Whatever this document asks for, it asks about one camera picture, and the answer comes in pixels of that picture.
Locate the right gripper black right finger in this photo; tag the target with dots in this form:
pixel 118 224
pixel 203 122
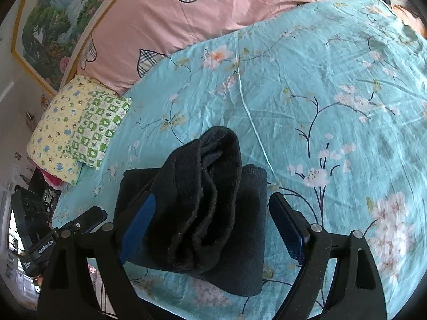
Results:
pixel 355 292

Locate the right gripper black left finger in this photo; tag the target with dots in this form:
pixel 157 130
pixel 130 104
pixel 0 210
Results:
pixel 67 291

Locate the black fleece pants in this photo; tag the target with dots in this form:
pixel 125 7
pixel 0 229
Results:
pixel 202 213

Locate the yellow cartoon print pillow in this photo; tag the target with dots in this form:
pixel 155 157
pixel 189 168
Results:
pixel 47 146

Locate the green checkered pillow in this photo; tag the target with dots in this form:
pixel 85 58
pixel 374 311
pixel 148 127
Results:
pixel 96 127

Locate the teal floral bed sheet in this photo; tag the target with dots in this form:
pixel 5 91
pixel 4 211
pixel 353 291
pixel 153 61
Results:
pixel 329 98

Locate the gold framed landscape painting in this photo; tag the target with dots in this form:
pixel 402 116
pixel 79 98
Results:
pixel 48 35

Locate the pink quilt with plaid hearts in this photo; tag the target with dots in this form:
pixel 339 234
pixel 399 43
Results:
pixel 134 35

